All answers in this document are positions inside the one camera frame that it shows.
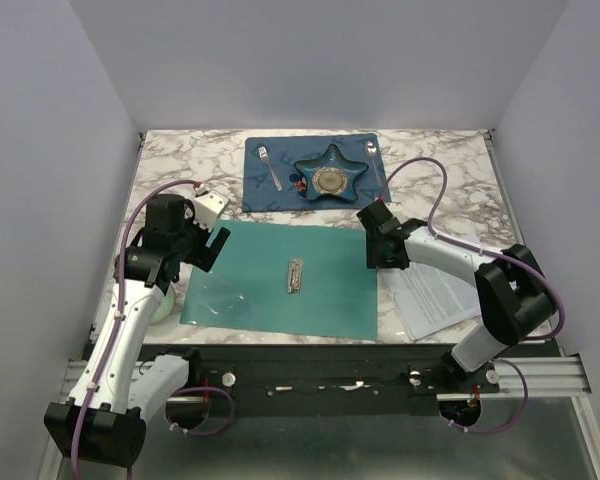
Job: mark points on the blue placemat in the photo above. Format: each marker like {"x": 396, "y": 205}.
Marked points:
{"x": 260, "y": 194}

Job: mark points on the green floral bowl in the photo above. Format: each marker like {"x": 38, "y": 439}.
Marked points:
{"x": 165, "y": 308}

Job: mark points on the silver spoon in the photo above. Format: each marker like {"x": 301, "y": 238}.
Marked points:
{"x": 371, "y": 151}

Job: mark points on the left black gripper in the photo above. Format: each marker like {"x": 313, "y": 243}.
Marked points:
{"x": 205, "y": 256}

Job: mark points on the printed paper sheets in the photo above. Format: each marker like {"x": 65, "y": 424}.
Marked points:
{"x": 429, "y": 300}

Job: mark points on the metal folder clip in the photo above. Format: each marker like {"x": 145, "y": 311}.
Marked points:
{"x": 294, "y": 276}

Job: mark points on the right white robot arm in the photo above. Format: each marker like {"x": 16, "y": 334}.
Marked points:
{"x": 512, "y": 292}

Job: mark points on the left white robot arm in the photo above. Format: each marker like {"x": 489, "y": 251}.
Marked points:
{"x": 104, "y": 418}

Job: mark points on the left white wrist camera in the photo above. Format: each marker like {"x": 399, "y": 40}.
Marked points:
{"x": 209, "y": 205}

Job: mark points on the blue star-shaped dish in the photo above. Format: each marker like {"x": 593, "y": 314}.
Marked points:
{"x": 331, "y": 175}

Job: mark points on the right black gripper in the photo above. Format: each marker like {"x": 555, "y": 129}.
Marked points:
{"x": 373, "y": 258}

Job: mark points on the aluminium frame rail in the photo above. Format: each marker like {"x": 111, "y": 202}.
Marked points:
{"x": 541, "y": 376}

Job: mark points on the small red figurine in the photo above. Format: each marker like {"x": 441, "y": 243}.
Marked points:
{"x": 300, "y": 186}

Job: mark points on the teal plastic folder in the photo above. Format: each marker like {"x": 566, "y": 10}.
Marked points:
{"x": 303, "y": 280}

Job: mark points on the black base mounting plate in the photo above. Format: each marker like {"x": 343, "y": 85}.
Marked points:
{"x": 325, "y": 380}

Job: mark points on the silver fork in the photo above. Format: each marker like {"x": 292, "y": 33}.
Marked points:
{"x": 264, "y": 157}

